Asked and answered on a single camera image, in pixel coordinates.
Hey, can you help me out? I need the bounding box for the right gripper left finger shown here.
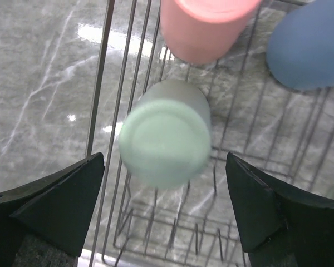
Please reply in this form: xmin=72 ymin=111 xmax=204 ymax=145
xmin=0 ymin=152 xmax=105 ymax=266

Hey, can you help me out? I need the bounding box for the black wire dish rack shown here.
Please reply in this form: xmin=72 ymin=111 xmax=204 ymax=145
xmin=78 ymin=1 xmax=334 ymax=266

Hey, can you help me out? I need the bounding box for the blue plastic cup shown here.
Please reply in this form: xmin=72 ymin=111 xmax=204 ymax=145
xmin=266 ymin=1 xmax=334 ymax=91

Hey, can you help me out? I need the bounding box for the green cup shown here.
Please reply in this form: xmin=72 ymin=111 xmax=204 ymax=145
xmin=118 ymin=80 xmax=212 ymax=189

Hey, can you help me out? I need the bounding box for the pink plastic cup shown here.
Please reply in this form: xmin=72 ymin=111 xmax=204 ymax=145
xmin=160 ymin=0 xmax=261 ymax=65

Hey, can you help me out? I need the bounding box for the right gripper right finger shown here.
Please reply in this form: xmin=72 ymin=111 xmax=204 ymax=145
xmin=225 ymin=152 xmax=334 ymax=266

